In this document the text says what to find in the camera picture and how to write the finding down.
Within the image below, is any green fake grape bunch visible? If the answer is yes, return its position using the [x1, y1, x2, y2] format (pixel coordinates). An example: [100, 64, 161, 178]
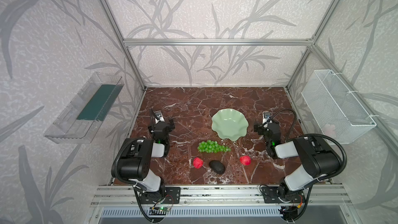
[198, 140, 231, 153]

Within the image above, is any aluminium front rail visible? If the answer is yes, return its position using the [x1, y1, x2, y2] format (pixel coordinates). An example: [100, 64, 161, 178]
[90, 184, 352, 207]

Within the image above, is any white wire mesh basket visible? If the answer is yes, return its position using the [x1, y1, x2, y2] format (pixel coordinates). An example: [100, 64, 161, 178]
[302, 69, 377, 144]

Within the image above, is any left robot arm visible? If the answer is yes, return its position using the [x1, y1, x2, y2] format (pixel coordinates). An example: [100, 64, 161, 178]
[111, 119, 175, 198]

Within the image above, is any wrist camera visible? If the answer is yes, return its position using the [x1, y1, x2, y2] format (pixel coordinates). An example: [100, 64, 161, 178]
[152, 111, 164, 123]
[262, 112, 272, 124]

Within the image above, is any red fake apple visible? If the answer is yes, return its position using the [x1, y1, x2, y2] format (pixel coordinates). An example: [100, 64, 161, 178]
[193, 157, 204, 169]
[239, 156, 251, 166]

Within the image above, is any clear plastic wall tray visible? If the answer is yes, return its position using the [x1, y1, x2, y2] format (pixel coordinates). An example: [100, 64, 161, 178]
[44, 72, 124, 144]

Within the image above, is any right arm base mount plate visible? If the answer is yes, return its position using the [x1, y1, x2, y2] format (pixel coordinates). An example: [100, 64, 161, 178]
[259, 185, 305, 205]

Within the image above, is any green lit circuit board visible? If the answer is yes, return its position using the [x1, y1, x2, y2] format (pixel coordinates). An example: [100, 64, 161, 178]
[151, 206, 172, 215]

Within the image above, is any pink object in basket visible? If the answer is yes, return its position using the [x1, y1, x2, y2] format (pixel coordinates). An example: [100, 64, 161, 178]
[322, 124, 336, 139]

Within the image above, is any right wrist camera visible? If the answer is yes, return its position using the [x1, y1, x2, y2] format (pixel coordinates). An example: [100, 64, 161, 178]
[262, 112, 272, 124]

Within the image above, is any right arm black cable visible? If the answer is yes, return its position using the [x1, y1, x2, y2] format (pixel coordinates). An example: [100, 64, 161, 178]
[267, 108, 347, 181]

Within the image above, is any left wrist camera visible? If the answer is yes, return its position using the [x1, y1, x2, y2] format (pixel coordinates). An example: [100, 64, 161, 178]
[152, 111, 164, 123]

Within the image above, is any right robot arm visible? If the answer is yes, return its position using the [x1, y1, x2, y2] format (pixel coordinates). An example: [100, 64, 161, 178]
[254, 122, 347, 203]

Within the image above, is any light green scalloped fruit bowl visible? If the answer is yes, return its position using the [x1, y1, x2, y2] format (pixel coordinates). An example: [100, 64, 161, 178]
[211, 108, 249, 142]

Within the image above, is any dark fake avocado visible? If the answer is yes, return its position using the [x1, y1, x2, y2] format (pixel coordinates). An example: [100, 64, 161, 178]
[209, 160, 226, 175]

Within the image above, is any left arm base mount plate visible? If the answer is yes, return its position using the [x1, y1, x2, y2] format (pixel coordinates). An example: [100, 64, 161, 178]
[138, 187, 181, 204]

